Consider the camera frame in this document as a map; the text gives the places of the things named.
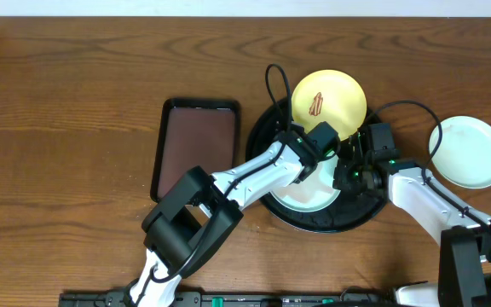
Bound yellow plate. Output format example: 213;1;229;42
292;70;367;141

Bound light green plate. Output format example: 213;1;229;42
428;116;491;188
270;156;340;212

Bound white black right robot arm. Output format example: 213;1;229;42
333;123;491;306

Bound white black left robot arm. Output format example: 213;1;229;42
124;122;340;306

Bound black round tray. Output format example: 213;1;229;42
245;106;387;233

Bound black rectangular water tray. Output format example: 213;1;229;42
150;97;240;202

